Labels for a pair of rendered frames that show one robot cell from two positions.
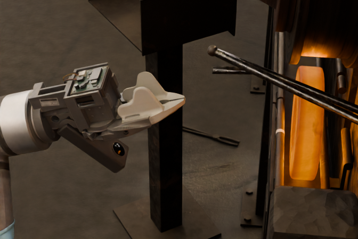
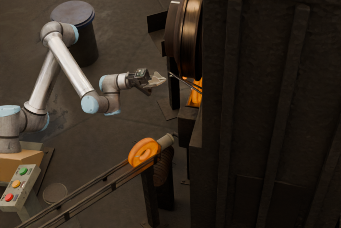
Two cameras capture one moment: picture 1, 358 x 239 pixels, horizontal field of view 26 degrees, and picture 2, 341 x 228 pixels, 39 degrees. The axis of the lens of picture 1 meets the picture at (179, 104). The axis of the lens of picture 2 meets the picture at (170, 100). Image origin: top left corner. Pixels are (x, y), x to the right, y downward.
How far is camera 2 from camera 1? 1.47 m
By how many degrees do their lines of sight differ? 12
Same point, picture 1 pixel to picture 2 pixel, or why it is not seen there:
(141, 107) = (154, 80)
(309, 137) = (195, 93)
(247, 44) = not seen: hidden behind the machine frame
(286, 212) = (181, 112)
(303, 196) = (186, 109)
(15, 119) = (122, 81)
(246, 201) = not seen: hidden behind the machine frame
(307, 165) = (195, 99)
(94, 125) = (142, 84)
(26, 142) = (124, 88)
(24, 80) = (128, 46)
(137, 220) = (164, 105)
